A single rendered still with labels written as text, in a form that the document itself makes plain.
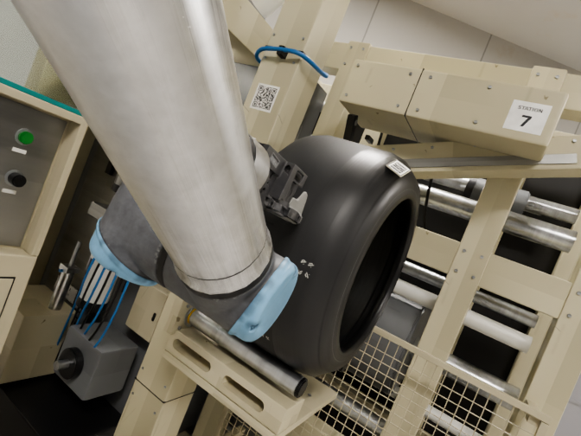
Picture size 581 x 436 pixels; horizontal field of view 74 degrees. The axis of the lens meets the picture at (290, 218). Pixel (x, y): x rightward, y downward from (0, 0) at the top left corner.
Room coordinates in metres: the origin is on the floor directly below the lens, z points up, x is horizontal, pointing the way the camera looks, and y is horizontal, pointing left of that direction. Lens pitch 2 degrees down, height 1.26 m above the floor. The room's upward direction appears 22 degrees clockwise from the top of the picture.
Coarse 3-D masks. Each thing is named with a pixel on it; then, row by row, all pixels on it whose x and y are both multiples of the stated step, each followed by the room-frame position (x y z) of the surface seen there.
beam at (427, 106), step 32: (384, 64) 1.22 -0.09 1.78; (352, 96) 1.25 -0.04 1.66; (384, 96) 1.20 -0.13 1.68; (416, 96) 1.15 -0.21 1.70; (448, 96) 1.11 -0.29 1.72; (480, 96) 1.07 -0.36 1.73; (512, 96) 1.04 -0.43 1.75; (544, 96) 1.00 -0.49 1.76; (384, 128) 1.37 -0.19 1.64; (416, 128) 1.23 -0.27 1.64; (448, 128) 1.12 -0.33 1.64; (480, 128) 1.06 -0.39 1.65; (544, 128) 0.99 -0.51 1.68
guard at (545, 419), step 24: (384, 336) 1.21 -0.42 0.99; (360, 360) 1.24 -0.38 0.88; (432, 360) 1.13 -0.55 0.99; (480, 384) 1.07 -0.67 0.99; (384, 408) 1.17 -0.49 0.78; (456, 408) 1.09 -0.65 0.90; (528, 408) 1.01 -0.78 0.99; (216, 432) 1.41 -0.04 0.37; (504, 432) 1.03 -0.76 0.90; (528, 432) 1.01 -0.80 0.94
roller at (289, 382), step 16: (192, 320) 0.96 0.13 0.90; (208, 320) 0.94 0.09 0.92; (208, 336) 0.93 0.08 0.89; (224, 336) 0.91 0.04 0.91; (240, 352) 0.88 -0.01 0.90; (256, 352) 0.87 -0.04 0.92; (256, 368) 0.86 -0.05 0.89; (272, 368) 0.84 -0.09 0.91; (288, 368) 0.84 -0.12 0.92; (288, 384) 0.81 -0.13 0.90; (304, 384) 0.82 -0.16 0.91
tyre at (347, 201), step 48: (336, 144) 0.87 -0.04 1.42; (336, 192) 0.74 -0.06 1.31; (384, 192) 0.77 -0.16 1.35; (288, 240) 0.73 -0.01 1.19; (336, 240) 0.71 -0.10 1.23; (384, 240) 1.20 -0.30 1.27; (336, 288) 0.72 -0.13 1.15; (384, 288) 1.11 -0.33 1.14; (288, 336) 0.75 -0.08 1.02; (336, 336) 0.79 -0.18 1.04
